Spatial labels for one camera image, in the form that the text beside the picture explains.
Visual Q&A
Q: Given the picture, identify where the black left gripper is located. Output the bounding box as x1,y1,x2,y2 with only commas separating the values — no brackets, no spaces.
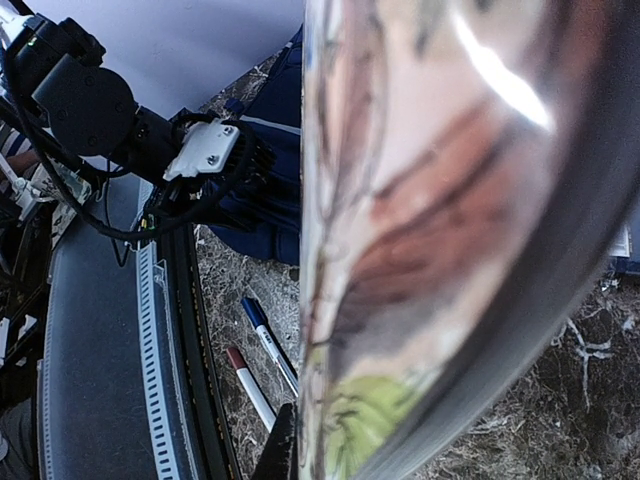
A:
134,107,276,220

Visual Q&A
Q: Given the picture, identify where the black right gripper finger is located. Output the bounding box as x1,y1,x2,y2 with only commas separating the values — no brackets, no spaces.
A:
252,403,299,480

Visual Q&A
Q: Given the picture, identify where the navy blue student backpack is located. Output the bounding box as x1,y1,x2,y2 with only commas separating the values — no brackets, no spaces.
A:
192,27,304,266

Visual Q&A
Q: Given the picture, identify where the pink Shakespeare paperback book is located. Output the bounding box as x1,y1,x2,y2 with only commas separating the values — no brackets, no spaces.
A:
297,1,639,479

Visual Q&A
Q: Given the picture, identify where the navy blue notebook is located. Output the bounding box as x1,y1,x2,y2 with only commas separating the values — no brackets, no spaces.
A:
607,222,639,277

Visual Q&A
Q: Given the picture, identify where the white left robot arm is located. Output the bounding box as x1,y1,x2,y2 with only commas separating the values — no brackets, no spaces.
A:
1,2,275,230

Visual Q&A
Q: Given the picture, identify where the red capped white marker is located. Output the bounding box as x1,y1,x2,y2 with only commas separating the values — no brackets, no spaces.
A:
226,347,276,432

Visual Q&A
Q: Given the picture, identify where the blue capped white marker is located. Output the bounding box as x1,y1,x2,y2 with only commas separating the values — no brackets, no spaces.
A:
241,297,299,398

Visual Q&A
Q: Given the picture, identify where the grey slotted cable duct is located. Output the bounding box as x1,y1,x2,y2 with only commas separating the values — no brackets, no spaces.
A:
136,243,179,479

